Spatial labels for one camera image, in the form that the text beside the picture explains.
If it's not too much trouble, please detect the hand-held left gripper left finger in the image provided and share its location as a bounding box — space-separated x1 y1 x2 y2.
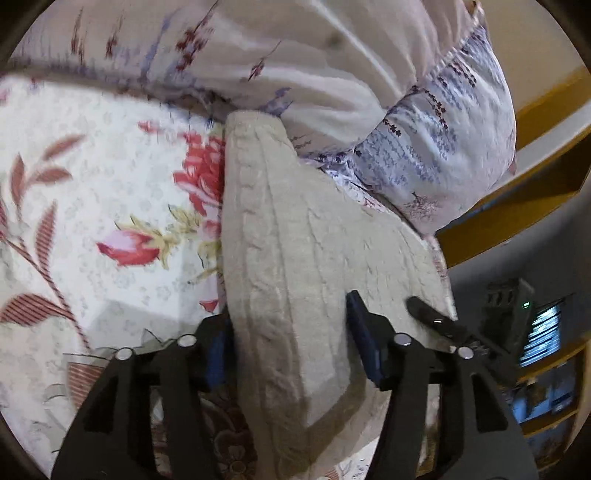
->
51 314 236 480

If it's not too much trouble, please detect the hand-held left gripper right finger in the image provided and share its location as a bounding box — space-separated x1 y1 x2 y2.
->
345 290 541 480

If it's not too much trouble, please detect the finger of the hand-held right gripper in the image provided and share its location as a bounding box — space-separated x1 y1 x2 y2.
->
405 296 490 357

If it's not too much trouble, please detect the beige cable knit sweater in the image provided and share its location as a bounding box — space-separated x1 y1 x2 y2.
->
221 111 459 478

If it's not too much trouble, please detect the wooden bookshelf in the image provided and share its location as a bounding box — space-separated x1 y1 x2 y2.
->
501 298 591 467

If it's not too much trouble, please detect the floral bed sheet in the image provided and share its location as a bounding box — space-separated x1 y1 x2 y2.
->
0 74 458 480

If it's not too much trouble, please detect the floral white pillow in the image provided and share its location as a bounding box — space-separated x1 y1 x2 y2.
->
9 0 518 236

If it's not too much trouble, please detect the yellow wooden bed frame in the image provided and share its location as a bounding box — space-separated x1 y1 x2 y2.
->
434 65 591 268

